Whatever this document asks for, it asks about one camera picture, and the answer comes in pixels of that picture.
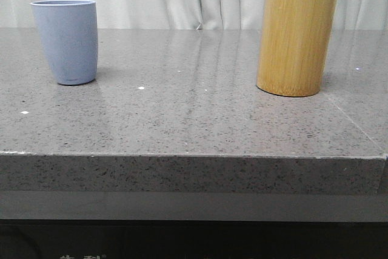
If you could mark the blue plastic cup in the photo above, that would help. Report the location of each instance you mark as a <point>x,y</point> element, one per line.
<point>69,36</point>

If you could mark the bamboo cylinder holder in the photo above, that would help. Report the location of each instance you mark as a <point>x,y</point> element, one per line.
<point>294,43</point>

